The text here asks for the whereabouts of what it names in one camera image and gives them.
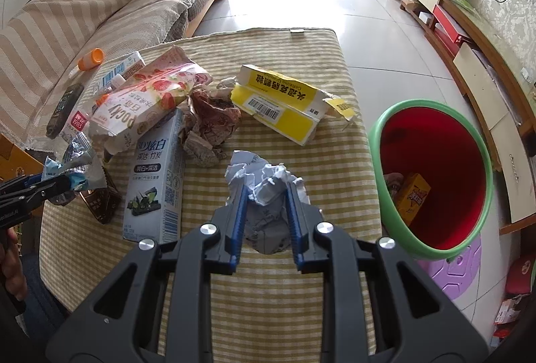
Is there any white paper ball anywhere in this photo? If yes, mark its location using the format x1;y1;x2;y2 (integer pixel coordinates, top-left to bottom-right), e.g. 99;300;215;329
225;150;310;255

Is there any grey toothpaste box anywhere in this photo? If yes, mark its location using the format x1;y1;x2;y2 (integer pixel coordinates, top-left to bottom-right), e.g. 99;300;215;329
123;108;185;244

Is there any yellow cardboard box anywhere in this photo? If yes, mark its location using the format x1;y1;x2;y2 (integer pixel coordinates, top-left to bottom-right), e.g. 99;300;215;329
231;65;356;146

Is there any clear plastic water bottle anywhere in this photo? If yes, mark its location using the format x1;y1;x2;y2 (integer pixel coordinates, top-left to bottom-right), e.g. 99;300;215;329
60;75;125;144

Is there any green red trash bin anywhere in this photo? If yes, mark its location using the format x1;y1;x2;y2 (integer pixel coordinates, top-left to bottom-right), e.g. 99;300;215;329
368;99;493;262

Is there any person's left hand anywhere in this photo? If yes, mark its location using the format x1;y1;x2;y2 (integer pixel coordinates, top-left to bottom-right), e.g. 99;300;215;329
1;228;27;301

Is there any brown snack packet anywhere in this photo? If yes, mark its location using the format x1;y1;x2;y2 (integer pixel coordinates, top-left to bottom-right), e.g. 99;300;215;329
80;169;122;225

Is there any black remote control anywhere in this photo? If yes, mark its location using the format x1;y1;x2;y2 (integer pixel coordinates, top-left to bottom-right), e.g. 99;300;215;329
46;83;84;139

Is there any small yellow box in bin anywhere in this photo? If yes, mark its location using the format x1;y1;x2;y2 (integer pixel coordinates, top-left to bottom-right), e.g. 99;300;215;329
393;173;430;226

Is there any crumpled brown paper wrapper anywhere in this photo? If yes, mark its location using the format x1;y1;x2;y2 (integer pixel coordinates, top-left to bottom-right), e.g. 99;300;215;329
178;76;242;168

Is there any purple plastic stool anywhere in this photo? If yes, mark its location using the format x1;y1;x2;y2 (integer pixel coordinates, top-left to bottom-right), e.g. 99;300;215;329
417;235;481;300

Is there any orange cap bottle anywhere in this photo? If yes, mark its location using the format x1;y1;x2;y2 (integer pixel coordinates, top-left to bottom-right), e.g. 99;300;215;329
68;48;105;78

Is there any small blue white carton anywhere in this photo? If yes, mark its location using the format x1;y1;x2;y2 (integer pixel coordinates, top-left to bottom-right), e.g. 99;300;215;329
92;51;145;95

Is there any beige striped sofa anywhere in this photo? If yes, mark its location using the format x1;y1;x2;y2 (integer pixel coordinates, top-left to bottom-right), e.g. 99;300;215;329
1;0;210;151

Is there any wooden TV cabinet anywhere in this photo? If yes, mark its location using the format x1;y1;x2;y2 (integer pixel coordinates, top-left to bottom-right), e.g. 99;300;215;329
401;0;535;234

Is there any red flat box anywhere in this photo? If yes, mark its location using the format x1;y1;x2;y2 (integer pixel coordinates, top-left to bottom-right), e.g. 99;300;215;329
432;5;471;46

